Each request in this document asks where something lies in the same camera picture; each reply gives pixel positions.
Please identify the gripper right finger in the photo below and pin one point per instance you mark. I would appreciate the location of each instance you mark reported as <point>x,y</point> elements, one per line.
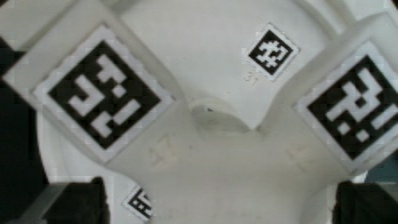
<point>367,203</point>

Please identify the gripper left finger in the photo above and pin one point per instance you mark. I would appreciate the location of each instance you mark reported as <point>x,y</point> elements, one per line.
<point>70,204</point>

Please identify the white cross-shaped table base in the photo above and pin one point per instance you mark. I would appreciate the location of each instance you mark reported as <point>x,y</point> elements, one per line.
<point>237,173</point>

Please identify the white round table top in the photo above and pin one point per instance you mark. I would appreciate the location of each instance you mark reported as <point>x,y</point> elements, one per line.
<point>201,50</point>

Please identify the white cylindrical table leg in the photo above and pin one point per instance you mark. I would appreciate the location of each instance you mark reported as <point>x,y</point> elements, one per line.
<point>216,117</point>

